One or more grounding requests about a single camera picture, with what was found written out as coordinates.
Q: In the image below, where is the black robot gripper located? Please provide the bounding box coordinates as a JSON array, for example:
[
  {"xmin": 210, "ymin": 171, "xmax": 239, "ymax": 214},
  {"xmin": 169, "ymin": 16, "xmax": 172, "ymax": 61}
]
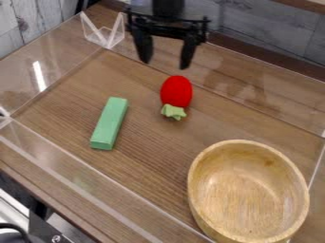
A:
[{"xmin": 126, "ymin": 10, "xmax": 212, "ymax": 69}]

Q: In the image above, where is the red plush strawberry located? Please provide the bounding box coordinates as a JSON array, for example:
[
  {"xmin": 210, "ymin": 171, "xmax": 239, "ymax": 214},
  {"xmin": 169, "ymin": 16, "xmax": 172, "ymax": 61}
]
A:
[{"xmin": 161, "ymin": 76, "xmax": 193, "ymax": 121}]

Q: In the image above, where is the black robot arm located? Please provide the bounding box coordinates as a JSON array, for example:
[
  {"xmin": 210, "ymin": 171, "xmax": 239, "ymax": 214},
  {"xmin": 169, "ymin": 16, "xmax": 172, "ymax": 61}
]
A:
[{"xmin": 125, "ymin": 0, "xmax": 212, "ymax": 69}]

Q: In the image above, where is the green rectangular block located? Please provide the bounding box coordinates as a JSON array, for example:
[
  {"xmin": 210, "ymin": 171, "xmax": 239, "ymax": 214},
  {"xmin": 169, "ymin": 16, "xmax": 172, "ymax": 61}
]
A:
[{"xmin": 90, "ymin": 97, "xmax": 129, "ymax": 150}]

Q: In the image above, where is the wooden bowl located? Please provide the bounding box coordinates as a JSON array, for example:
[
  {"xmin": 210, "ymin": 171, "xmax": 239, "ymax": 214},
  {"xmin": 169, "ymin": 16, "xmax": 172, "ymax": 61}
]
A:
[{"xmin": 188, "ymin": 140, "xmax": 311, "ymax": 243}]

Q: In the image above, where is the clear acrylic enclosure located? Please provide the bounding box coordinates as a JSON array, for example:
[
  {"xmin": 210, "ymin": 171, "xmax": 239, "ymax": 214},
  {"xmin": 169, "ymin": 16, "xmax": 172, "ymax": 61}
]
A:
[{"xmin": 0, "ymin": 18, "xmax": 325, "ymax": 243}]

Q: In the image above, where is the black metal bracket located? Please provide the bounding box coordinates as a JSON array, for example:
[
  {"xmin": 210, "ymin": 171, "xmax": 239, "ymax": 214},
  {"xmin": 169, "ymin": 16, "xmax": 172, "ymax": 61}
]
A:
[{"xmin": 29, "ymin": 212, "xmax": 74, "ymax": 243}]

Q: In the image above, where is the black cable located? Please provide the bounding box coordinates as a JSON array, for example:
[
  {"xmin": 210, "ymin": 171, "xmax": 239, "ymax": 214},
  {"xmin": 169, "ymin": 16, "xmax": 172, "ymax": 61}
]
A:
[{"xmin": 0, "ymin": 221, "xmax": 39, "ymax": 243}]

